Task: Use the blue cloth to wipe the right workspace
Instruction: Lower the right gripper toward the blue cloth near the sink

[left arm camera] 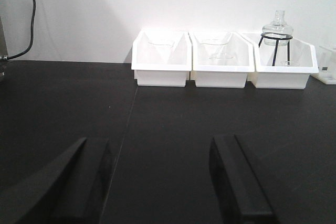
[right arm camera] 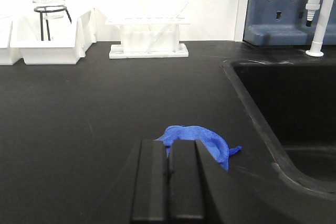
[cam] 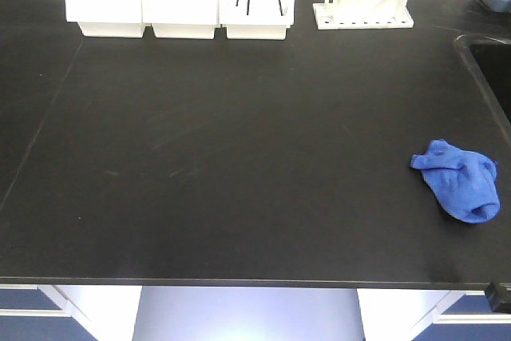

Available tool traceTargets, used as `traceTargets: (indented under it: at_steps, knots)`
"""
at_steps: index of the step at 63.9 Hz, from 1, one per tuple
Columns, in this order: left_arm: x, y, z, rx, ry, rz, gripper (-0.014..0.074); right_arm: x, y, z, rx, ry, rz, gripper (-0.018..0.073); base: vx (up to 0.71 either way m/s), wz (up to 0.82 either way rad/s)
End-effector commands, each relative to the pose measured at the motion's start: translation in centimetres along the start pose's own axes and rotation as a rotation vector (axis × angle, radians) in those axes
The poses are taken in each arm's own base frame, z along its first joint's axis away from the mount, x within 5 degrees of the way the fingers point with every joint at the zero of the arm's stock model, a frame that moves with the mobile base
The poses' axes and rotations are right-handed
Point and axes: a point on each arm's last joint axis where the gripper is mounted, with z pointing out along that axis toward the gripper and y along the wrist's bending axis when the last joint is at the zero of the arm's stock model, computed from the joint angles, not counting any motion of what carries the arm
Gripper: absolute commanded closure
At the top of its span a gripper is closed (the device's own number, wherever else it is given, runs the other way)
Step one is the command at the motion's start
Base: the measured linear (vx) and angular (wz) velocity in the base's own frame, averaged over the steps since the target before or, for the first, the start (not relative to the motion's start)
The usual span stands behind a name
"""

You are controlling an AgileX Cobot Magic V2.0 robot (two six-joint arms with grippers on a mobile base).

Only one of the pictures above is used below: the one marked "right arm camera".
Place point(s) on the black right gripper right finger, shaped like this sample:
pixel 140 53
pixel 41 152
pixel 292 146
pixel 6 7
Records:
pixel 185 187

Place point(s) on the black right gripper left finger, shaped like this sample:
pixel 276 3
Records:
pixel 150 195

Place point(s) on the blue microfiber cloth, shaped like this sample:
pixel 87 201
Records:
pixel 214 143

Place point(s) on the black lab sink basin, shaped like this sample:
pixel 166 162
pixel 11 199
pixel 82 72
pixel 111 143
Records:
pixel 292 107

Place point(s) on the white test tube rack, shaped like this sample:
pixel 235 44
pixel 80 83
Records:
pixel 136 34

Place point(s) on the clear glass stirring rod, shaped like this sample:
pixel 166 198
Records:
pixel 165 27

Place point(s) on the white plastic bin right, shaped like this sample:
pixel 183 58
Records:
pixel 63 44

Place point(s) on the white plastic bin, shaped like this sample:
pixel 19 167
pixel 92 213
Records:
pixel 9 55
pixel 63 44

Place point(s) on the white plastic bin middle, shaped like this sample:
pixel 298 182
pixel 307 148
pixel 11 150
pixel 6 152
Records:
pixel 9 55

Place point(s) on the blue-grey pegboard drying rack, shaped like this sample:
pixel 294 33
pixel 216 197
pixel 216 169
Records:
pixel 278 23

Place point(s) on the clear glass flask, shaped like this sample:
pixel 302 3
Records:
pixel 48 1

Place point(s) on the black wire tripod stand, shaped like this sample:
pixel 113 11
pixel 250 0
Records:
pixel 44 22

